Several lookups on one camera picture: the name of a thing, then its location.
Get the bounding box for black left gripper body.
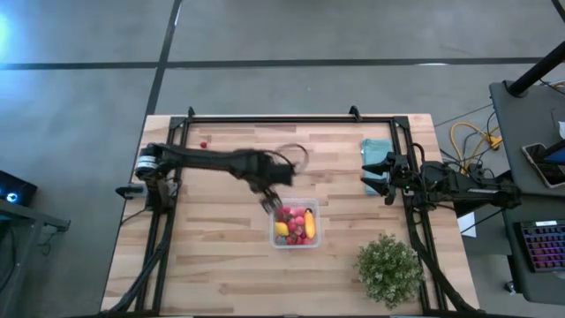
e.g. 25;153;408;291
237;148;298;192

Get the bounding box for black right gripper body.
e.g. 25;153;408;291
384;151;419;200

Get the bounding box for yellow banana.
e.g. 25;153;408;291
303;208;318;240

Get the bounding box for clear plastic tupperware container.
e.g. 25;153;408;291
268;197;322;250

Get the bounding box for folded teal cloth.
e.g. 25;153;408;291
360;138;396;197

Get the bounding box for white paper sheet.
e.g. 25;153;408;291
456;211;478;239

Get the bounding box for potted plant white flowers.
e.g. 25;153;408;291
353;233;426;311

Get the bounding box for grey desk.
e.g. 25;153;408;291
488;79;565;199
498;192;565;307

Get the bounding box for smartphone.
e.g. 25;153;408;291
522;141;558;189

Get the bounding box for tablet with blue screen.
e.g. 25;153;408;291
541;140;565;167

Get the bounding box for backlit keyboard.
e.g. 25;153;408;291
513;219;565;274

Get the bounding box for black pole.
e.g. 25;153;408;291
506;41;565;98

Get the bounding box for grey metal stand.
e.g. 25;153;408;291
0;198;72;318

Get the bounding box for black device blue light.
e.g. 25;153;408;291
0;169;40;207

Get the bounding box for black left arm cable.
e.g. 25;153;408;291
272;142;311;175

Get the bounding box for black aluminium table frame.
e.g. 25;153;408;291
100;105;480;318

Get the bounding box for yellow power cable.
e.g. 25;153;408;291
448;121;504;174

